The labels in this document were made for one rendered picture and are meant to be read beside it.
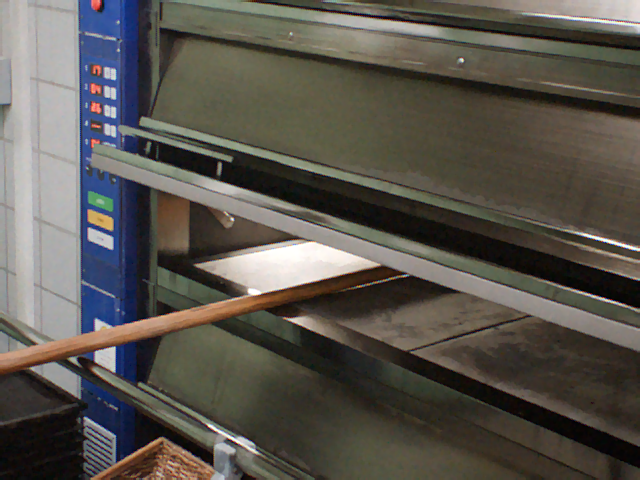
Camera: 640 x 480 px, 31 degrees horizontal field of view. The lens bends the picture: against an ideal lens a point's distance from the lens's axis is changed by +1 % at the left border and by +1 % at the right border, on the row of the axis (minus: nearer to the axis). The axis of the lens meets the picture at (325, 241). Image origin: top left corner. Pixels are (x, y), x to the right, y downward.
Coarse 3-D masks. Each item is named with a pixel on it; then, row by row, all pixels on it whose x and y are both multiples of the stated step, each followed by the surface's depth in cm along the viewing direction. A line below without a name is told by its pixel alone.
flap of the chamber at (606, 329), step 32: (96, 160) 207; (160, 160) 214; (192, 192) 187; (288, 192) 198; (288, 224) 170; (384, 224) 179; (384, 256) 156; (480, 256) 163; (480, 288) 144; (512, 288) 141; (576, 288) 149; (608, 288) 153; (576, 320) 134; (608, 320) 131
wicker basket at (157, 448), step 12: (156, 444) 225; (168, 444) 224; (132, 456) 222; (144, 456) 224; (156, 456) 226; (168, 456) 224; (180, 456) 221; (192, 456) 218; (108, 468) 219; (120, 468) 221; (132, 468) 223; (144, 468) 225; (156, 468) 226; (168, 468) 224; (180, 468) 221; (192, 468) 218; (204, 468) 215
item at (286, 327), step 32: (192, 288) 216; (224, 288) 212; (256, 320) 203; (288, 320) 197; (320, 320) 197; (320, 352) 192; (352, 352) 186; (384, 352) 184; (384, 384) 181; (416, 384) 176; (448, 384) 172; (480, 384) 173; (480, 416) 167; (512, 416) 163; (544, 416) 163; (544, 448) 160; (576, 448) 156; (608, 448) 154
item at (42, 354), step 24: (288, 288) 204; (312, 288) 207; (336, 288) 211; (192, 312) 190; (216, 312) 193; (240, 312) 196; (72, 336) 176; (96, 336) 178; (120, 336) 180; (144, 336) 183; (0, 360) 167; (24, 360) 169; (48, 360) 172
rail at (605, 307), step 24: (96, 144) 207; (144, 168) 196; (168, 168) 191; (240, 192) 178; (264, 192) 176; (312, 216) 166; (336, 216) 164; (384, 240) 156; (408, 240) 153; (456, 264) 147; (480, 264) 144; (528, 288) 139; (552, 288) 137; (600, 312) 132; (624, 312) 130
